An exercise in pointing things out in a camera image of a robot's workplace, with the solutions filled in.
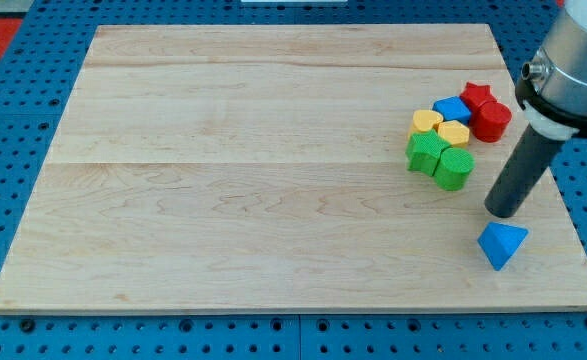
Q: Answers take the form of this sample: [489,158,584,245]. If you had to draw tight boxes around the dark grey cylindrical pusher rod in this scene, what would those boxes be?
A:
[484,125,564,218]

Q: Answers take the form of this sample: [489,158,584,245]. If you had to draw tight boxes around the green star block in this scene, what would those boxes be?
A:
[405,129,451,176]

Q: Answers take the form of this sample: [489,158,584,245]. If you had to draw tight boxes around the red star block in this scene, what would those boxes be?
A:
[460,82,497,112]

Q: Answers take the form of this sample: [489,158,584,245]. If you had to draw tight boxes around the light wooden board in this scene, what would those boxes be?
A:
[0,24,587,316]

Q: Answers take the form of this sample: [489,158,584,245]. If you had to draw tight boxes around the red cylinder block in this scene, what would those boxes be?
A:
[470,102,512,143]

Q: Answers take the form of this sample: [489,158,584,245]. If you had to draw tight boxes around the green cylinder block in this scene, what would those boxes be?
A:
[433,147,475,191]

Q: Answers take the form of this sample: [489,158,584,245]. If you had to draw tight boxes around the blue triangle block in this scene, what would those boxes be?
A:
[477,222,529,271]

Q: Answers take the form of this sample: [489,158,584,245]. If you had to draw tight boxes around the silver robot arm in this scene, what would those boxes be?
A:
[484,0,587,218]

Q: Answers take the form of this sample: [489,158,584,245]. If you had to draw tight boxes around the blue cube block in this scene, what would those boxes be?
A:
[432,96,472,125]

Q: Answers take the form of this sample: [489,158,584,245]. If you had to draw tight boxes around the yellow heart block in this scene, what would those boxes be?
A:
[407,109,444,138]

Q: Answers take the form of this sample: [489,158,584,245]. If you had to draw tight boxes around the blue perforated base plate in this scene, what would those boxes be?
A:
[0,0,587,359]

